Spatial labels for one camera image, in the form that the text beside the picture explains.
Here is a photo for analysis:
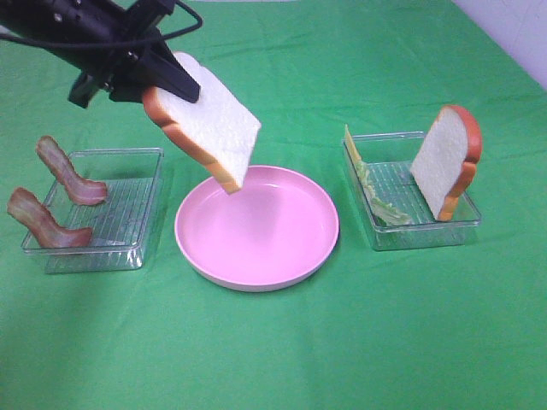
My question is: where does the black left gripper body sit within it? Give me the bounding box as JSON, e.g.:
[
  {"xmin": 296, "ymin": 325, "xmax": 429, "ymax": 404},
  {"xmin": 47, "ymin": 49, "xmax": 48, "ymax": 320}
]
[{"xmin": 69, "ymin": 1, "xmax": 175, "ymax": 108}]

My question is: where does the pink round plate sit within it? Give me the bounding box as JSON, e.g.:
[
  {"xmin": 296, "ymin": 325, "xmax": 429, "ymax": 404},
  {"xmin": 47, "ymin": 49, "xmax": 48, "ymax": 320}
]
[{"xmin": 174, "ymin": 165, "xmax": 339, "ymax": 292}]

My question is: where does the green tablecloth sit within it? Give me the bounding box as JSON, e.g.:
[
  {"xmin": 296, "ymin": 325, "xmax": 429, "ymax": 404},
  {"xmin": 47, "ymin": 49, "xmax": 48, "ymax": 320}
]
[{"xmin": 1, "ymin": 1, "xmax": 546, "ymax": 409}]

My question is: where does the yellow toy cheese slice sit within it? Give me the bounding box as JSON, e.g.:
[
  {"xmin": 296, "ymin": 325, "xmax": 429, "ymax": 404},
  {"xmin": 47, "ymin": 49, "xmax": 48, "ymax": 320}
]
[{"xmin": 344, "ymin": 124, "xmax": 362, "ymax": 174}]

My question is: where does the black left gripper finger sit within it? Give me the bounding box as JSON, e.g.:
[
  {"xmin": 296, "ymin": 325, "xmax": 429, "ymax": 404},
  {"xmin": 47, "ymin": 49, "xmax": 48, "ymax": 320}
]
[
  {"xmin": 109, "ymin": 84, "xmax": 148, "ymax": 103},
  {"xmin": 140, "ymin": 43, "xmax": 200, "ymax": 103}
]

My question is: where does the toy bacon strip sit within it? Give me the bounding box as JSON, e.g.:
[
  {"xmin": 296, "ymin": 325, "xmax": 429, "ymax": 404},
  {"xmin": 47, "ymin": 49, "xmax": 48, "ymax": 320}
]
[
  {"xmin": 7, "ymin": 187, "xmax": 92, "ymax": 248},
  {"xmin": 35, "ymin": 136, "xmax": 108, "ymax": 206}
]

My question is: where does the toy bread slice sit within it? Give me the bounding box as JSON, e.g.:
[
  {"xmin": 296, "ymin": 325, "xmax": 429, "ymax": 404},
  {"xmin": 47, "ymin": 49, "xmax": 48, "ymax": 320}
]
[
  {"xmin": 143, "ymin": 51, "xmax": 262, "ymax": 194},
  {"xmin": 410, "ymin": 104, "xmax": 483, "ymax": 221}
]

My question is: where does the toy lettuce leaf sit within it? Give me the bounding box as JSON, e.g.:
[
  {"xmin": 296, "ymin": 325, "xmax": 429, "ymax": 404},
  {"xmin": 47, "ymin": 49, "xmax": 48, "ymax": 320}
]
[{"xmin": 355, "ymin": 160, "xmax": 411, "ymax": 226}]

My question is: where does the right clear plastic tray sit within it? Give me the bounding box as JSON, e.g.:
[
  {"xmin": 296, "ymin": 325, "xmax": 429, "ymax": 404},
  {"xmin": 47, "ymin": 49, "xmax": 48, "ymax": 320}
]
[{"xmin": 342, "ymin": 131, "xmax": 481, "ymax": 251}]

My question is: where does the left clear plastic tray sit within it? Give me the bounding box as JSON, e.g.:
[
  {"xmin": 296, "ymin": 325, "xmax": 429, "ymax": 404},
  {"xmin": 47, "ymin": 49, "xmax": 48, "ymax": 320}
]
[{"xmin": 21, "ymin": 148, "xmax": 164, "ymax": 274}]

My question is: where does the clear plastic tray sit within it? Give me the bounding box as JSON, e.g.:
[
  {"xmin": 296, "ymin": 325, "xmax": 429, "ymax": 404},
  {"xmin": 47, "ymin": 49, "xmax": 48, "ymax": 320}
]
[
  {"xmin": 342, "ymin": 131, "xmax": 481, "ymax": 251},
  {"xmin": 21, "ymin": 148, "xmax": 164, "ymax": 274}
]

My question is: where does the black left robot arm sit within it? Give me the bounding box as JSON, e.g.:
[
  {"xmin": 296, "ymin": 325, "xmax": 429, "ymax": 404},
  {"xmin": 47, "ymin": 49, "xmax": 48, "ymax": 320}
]
[{"xmin": 1, "ymin": 1, "xmax": 203, "ymax": 108}]

